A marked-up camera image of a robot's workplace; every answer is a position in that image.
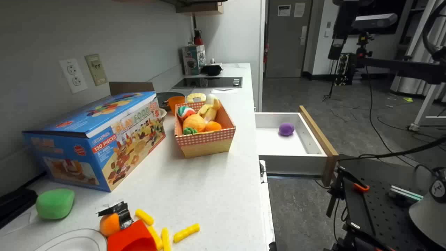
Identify dark toy pan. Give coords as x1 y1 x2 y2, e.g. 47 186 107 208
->
156 92 186 112

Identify beige switch plate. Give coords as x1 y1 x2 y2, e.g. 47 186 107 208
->
84 53 108 86

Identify black desk with white legs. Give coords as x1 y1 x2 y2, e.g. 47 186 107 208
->
355 56 446 132

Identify black flat object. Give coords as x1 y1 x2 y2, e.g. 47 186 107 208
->
0 171 47 229

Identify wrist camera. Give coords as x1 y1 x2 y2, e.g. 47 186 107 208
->
351 13 398 30

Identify orange toy peach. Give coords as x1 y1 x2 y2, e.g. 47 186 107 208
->
183 114 207 133

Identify purple toy ball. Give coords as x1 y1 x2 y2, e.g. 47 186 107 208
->
279 122 295 137

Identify grey door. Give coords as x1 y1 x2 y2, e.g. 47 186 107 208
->
266 0 313 78

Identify orange toy cup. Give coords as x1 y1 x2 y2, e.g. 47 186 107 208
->
168 96 186 116

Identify red toy fries holder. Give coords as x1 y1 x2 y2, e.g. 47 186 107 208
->
107 220 158 251

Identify yellow toy banana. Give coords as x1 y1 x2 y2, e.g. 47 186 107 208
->
198 94 221 123

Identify white wall socket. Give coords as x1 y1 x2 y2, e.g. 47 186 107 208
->
59 58 88 94

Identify orange toy ball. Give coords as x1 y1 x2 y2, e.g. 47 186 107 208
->
100 213 121 237

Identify striped toy ball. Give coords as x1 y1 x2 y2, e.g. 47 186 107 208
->
177 106 196 121

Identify blue toy food box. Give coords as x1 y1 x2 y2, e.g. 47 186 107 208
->
22 82 167 193

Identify black cooktop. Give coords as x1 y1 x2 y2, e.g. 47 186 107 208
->
171 77 243 90

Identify black speckled board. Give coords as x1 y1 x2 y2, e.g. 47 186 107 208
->
335 52 357 86

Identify white plate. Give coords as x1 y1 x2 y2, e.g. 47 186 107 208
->
33 228 108 251

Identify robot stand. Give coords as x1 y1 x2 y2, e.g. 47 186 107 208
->
324 155 446 251

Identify white drawer with wooden front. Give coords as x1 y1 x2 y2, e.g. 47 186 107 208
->
255 106 339 187

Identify checkered cardboard basket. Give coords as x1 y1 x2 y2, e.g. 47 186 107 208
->
174 100 237 159

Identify black small appliance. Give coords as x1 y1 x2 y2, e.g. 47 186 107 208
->
202 59 223 76

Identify yellow toy fry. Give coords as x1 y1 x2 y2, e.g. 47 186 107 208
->
148 225 163 251
135 209 154 226
173 223 200 243
161 228 172 251

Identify black clamp mount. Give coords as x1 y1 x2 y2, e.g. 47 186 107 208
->
325 165 351 219

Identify camera on mount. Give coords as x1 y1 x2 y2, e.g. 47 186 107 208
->
355 31 374 69

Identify black cable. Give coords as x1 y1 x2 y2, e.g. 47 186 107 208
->
337 135 446 163
364 66 418 168

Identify silver and green bar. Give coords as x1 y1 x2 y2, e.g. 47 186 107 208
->
389 185 424 203

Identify green toy lump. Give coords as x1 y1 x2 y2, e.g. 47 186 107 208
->
36 189 75 220

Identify green and white carton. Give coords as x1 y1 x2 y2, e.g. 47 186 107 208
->
182 44 206 76

